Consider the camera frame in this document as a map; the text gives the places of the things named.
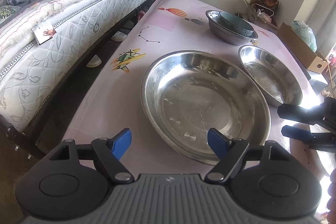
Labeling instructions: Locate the teal ceramic bowl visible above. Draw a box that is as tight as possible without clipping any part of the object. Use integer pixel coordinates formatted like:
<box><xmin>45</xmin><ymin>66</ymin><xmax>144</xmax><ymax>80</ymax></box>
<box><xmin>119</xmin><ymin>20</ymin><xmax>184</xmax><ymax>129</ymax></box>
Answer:
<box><xmin>218</xmin><ymin>11</ymin><xmax>254</xmax><ymax>38</ymax></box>

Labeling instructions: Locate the open cardboard box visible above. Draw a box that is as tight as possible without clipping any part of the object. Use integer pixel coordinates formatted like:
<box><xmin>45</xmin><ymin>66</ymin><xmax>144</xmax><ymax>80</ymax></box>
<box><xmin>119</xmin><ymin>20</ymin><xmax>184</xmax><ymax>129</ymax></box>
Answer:
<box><xmin>243</xmin><ymin>0</ymin><xmax>280</xmax><ymax>30</ymax></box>

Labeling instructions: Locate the small steel bowl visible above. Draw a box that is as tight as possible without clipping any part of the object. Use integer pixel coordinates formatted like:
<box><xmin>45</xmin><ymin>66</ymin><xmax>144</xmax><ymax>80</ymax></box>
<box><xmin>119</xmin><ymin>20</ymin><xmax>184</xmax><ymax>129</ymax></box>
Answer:
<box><xmin>206</xmin><ymin>10</ymin><xmax>259</xmax><ymax>46</ymax></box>

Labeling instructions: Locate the long cardboard box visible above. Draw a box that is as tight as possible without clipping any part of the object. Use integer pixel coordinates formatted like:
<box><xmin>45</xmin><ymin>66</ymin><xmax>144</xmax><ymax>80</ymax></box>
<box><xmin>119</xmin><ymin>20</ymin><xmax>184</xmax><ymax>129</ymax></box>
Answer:
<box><xmin>277</xmin><ymin>23</ymin><xmax>328</xmax><ymax>73</ymax></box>

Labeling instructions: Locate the medium steel basin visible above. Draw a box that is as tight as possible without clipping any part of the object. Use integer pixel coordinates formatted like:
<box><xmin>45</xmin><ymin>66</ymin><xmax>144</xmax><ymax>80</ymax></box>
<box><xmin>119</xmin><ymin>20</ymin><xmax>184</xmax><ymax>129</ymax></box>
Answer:
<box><xmin>238</xmin><ymin>45</ymin><xmax>310</xmax><ymax>109</ymax></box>

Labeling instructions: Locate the green white plastic bag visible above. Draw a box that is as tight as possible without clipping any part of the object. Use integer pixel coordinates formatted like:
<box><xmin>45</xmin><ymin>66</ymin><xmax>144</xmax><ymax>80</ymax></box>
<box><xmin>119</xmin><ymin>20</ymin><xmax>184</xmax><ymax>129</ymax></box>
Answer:
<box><xmin>289</xmin><ymin>20</ymin><xmax>317</xmax><ymax>52</ymax></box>

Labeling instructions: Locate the quilted white mattress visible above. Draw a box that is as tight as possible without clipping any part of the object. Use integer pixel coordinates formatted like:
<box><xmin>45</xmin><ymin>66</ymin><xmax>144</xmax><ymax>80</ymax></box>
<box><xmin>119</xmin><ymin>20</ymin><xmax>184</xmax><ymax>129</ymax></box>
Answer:
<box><xmin>1</xmin><ymin>0</ymin><xmax>147</xmax><ymax>132</ymax></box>

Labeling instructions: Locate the person's right hand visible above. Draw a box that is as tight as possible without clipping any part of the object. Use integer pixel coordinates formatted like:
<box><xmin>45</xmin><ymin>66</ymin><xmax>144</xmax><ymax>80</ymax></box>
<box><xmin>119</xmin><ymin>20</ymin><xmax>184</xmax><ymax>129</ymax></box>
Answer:
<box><xmin>327</xmin><ymin>169</ymin><xmax>336</xmax><ymax>224</ymax></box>

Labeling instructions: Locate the large steel basin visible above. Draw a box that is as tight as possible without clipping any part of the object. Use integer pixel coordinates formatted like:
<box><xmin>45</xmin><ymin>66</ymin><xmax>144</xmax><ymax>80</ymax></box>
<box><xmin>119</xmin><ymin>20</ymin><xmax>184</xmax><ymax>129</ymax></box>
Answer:
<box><xmin>141</xmin><ymin>51</ymin><xmax>271</xmax><ymax>165</ymax></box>

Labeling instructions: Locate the white shoe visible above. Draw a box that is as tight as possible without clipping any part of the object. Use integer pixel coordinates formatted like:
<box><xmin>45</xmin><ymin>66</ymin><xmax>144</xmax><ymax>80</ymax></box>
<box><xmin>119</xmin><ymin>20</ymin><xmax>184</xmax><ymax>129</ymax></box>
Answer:
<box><xmin>86</xmin><ymin>55</ymin><xmax>102</xmax><ymax>68</ymax></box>

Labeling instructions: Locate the pink patterned tablecloth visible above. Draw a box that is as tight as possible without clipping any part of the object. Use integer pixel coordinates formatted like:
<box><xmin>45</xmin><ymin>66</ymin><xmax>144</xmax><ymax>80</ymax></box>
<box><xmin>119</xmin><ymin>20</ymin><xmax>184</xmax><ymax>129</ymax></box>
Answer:
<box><xmin>64</xmin><ymin>0</ymin><xmax>326</xmax><ymax>178</ymax></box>

